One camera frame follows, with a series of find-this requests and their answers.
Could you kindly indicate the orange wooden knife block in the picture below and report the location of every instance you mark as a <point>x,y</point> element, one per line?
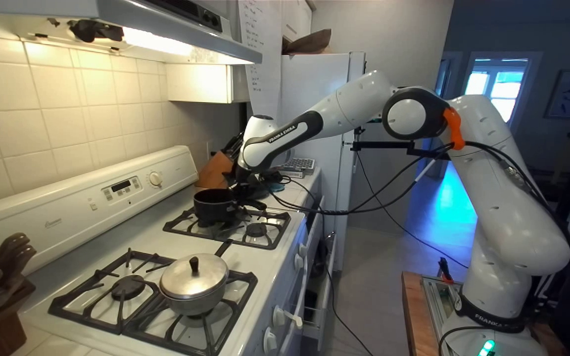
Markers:
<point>214,170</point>

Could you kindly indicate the wooden table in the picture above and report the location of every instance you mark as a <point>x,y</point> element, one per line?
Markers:
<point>412,316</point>

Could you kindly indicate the black clamp device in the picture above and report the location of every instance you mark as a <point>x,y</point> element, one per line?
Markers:
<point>93,30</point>

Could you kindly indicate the silver metal pot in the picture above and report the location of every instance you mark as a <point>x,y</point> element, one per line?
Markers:
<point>192,299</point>

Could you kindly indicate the black camera stand frame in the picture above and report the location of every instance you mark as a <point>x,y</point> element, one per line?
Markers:
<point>384,144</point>

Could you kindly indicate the small white wall cabinet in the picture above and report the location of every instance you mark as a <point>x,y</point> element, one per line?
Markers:
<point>198,81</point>

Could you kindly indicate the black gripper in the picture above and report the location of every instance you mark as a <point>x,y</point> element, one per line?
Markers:
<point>250,178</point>

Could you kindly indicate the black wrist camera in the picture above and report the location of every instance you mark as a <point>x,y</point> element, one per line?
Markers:
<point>273,176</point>

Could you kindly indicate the steel range hood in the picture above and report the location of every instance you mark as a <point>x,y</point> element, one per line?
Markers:
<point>166,26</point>

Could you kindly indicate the white handwritten paper sheet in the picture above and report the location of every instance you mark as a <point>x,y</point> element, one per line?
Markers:
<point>258,39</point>

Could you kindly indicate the white refrigerator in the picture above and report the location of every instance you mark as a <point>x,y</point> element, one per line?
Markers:
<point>311,85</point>

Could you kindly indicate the window with white frame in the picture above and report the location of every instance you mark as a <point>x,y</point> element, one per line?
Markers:
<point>495,85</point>

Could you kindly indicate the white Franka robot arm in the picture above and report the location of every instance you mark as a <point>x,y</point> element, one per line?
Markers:
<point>515,217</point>

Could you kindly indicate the brown basket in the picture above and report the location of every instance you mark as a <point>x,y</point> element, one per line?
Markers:
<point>307,41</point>

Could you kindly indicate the white stove knob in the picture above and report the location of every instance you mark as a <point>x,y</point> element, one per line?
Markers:
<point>283,316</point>
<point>297,257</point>
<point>267,340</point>

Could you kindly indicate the white gas stove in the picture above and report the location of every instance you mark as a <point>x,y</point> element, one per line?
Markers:
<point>68,210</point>

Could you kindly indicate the dark framed picture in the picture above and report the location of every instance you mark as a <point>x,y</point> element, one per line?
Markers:
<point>568,91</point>

